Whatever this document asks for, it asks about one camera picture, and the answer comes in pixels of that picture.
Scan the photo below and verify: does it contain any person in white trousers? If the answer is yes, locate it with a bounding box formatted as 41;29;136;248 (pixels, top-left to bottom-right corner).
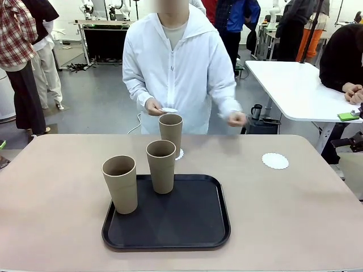
22;0;65;111

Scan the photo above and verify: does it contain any person in plaid shirt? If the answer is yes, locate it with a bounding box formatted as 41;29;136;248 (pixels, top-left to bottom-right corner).
0;0;48;137

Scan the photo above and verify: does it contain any person's right hand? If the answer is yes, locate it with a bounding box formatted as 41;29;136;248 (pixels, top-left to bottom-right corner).
144;97;164;117

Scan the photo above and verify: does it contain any person's left forearm white sleeve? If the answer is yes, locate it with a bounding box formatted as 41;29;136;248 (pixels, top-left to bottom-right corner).
210;80;243;117

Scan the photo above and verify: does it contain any white floor cable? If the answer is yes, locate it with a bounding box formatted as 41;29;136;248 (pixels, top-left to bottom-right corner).
126;112;143;135

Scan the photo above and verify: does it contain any black flat pouch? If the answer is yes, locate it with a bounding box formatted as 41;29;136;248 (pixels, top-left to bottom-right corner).
262;116;282;126

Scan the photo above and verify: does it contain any black backpack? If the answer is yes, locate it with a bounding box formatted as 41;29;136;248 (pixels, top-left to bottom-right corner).
246;29;259;55

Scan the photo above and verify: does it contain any person in red top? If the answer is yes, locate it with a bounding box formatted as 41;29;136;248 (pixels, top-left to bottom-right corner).
201;0;219;26

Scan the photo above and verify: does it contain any person in white jacket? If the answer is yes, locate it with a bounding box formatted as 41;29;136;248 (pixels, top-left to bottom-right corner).
122;0;243;135

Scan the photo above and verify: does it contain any person's left hand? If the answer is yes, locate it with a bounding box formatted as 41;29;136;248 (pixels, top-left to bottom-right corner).
227;112;248;128

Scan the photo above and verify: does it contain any black travel mug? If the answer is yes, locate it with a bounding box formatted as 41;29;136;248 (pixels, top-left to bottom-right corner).
250;104;264;121

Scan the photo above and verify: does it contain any black cable pile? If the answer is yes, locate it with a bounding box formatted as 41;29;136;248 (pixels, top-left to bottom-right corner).
66;61;95;74

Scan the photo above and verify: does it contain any black tripod pole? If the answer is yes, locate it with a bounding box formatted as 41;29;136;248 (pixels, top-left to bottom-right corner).
300;0;324;65

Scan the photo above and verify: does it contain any person in blue jacket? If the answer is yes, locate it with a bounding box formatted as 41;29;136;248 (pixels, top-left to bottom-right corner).
214;0;261;83

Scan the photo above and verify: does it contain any grey background desk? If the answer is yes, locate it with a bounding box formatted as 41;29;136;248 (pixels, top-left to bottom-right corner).
256;22;281;61

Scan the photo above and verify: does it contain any person in orange trousers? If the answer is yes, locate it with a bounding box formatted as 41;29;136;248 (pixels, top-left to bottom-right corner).
296;0;331;62

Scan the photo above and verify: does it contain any black plastic serving tray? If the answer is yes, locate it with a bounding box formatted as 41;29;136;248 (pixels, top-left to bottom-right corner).
101;173;232;252

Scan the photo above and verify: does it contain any white chair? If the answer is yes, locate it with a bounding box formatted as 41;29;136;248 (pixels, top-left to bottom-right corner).
52;27;68;44

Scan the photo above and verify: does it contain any tall brown paper cup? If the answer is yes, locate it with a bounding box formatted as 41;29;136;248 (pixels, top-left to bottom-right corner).
146;139;177;195
158;114;183;158
102;154;139;215

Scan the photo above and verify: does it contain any workbench with black panel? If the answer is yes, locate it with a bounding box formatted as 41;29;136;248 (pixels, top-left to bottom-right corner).
75;19;132;66

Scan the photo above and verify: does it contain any person's right forearm white sleeve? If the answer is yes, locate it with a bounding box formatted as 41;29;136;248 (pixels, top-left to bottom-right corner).
125;75;156;111

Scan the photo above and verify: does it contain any white round pedestal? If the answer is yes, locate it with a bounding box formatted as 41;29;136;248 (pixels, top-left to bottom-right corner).
0;67;17;123

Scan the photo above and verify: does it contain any black step stool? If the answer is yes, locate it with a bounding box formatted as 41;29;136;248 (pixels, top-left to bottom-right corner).
240;114;282;135

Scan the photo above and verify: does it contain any white rounded table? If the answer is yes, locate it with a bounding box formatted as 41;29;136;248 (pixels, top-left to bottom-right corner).
244;59;363;155

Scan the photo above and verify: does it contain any person in dark coat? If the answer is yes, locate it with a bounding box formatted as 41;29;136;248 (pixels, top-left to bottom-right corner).
275;0;313;62

